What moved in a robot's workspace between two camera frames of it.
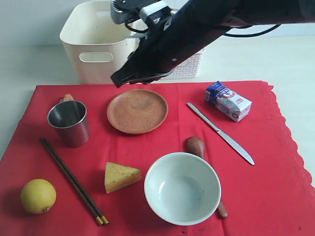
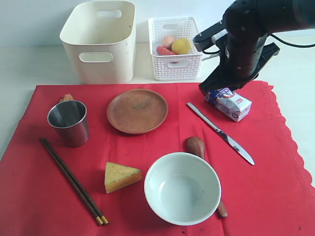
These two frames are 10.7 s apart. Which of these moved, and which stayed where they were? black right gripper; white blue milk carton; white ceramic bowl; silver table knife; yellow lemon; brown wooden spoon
Moved: yellow lemon; black right gripper
Stayed: white ceramic bowl; brown wooden spoon; white blue milk carton; silver table knife
